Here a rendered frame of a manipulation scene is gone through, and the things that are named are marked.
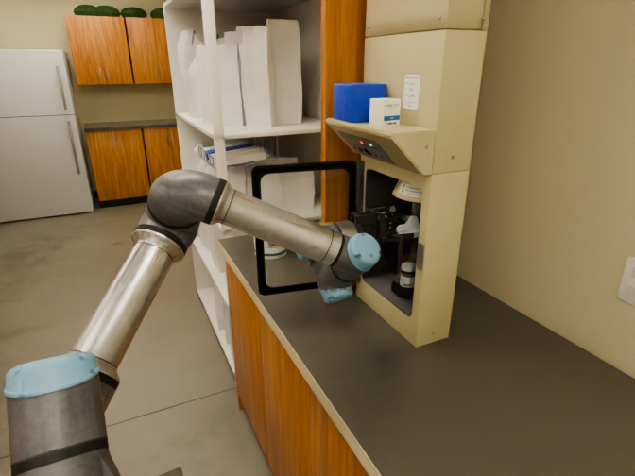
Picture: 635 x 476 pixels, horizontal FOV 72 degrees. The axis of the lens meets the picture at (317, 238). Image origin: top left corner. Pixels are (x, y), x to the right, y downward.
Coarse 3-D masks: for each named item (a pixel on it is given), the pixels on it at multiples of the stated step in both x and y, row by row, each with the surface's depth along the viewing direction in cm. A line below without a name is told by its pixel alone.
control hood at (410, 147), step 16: (336, 128) 116; (352, 128) 106; (368, 128) 100; (384, 128) 98; (400, 128) 98; (416, 128) 98; (384, 144) 99; (400, 144) 93; (416, 144) 95; (432, 144) 97; (400, 160) 101; (416, 160) 96; (432, 160) 98
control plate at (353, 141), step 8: (344, 136) 117; (352, 136) 111; (352, 144) 118; (360, 144) 113; (368, 144) 108; (376, 144) 103; (360, 152) 119; (376, 152) 108; (384, 152) 104; (384, 160) 109
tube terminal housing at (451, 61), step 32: (416, 32) 97; (448, 32) 89; (480, 32) 92; (384, 64) 109; (416, 64) 98; (448, 64) 91; (480, 64) 95; (448, 96) 94; (448, 128) 97; (448, 160) 100; (448, 192) 103; (448, 224) 107; (448, 256) 110; (416, 288) 112; (448, 288) 114; (416, 320) 115; (448, 320) 119
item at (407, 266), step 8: (408, 240) 118; (416, 240) 118; (400, 248) 121; (408, 248) 119; (416, 248) 119; (400, 256) 122; (408, 256) 120; (416, 256) 120; (400, 264) 123; (408, 264) 121; (400, 272) 123; (408, 272) 122; (400, 280) 124; (408, 280) 122; (408, 288) 123
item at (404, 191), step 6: (396, 186) 118; (402, 186) 115; (408, 186) 113; (414, 186) 112; (396, 192) 117; (402, 192) 114; (408, 192) 113; (414, 192) 112; (420, 192) 111; (402, 198) 114; (408, 198) 112; (414, 198) 112; (420, 198) 111
